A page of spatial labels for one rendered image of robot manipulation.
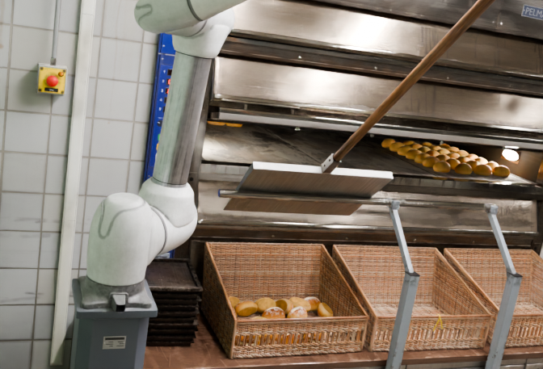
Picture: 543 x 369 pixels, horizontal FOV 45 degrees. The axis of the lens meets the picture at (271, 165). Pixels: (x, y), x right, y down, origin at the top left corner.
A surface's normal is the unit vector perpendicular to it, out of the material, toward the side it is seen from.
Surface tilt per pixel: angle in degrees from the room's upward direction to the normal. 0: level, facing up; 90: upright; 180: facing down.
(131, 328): 90
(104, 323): 90
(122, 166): 90
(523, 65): 70
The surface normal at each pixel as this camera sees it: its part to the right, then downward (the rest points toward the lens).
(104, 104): 0.33, 0.25
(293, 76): 0.36, -0.09
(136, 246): 0.73, 0.22
